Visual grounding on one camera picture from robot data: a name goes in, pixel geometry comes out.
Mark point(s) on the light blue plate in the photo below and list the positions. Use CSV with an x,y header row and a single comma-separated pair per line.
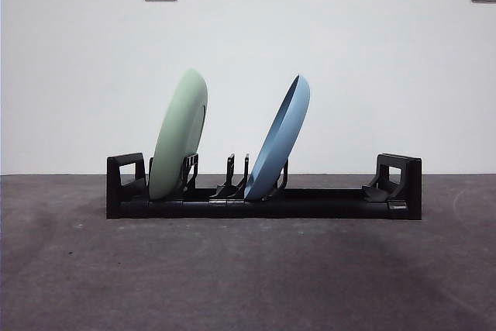
x,y
279,141

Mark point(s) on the pale green plate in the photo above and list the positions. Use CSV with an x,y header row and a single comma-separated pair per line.
x,y
174,137

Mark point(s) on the black plate rack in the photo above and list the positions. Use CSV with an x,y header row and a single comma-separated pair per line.
x,y
329,207

